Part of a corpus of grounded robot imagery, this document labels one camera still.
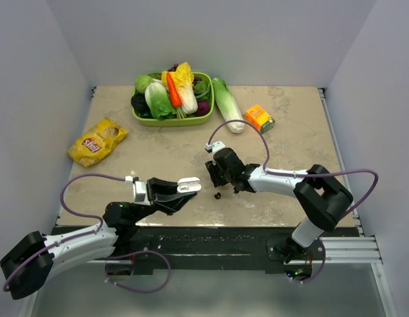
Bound green plastic vegetable tray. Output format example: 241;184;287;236
132;72;214;127

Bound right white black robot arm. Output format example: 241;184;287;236
205;141;354;263

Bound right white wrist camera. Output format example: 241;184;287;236
205;141;226;154

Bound yellow white cabbage in tray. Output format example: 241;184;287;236
161;62;198;115

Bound orange juice carton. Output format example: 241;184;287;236
244;104;275;134

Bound orange toy carrot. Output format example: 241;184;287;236
166;72;182;108

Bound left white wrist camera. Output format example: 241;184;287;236
125;176;148;205

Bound green round vegetable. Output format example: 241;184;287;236
135;75;154;94

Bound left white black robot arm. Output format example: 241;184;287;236
0;176;201;300

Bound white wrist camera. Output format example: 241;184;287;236
205;141;226;154
125;176;148;205

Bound black round vegetable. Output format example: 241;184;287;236
131;94;150;114

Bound dark green leafy vegetable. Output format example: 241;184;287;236
193;79;211;101

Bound napa cabbage on table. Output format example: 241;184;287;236
212;77;245;134

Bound yellow Lays chips bag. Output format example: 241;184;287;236
67;118;129;167

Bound dark red grapes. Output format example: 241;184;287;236
168;64;179;71

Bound green white bok choy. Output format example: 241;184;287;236
144;83;175;120

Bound white earbud charging case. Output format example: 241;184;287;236
177;177;202;194

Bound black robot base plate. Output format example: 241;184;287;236
52;223;324;275

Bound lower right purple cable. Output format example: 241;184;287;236
288;237;327;285

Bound purple onion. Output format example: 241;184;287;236
194;100;210;117

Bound aluminium frame rail right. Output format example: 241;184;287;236
317;87;361;220

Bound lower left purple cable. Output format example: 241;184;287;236
104;247;172;293

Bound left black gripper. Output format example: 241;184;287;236
130;177;197;223

